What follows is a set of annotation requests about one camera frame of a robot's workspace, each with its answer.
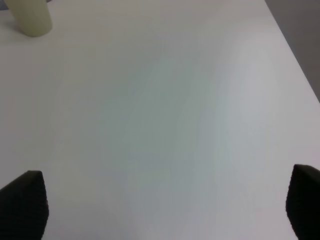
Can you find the pale green plastic cup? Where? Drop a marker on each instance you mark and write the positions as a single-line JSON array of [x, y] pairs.
[[32, 16]]

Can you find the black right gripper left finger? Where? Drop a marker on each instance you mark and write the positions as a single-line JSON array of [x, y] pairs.
[[24, 208]]

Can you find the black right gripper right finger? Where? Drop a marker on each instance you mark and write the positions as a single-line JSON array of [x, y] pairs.
[[303, 202]]

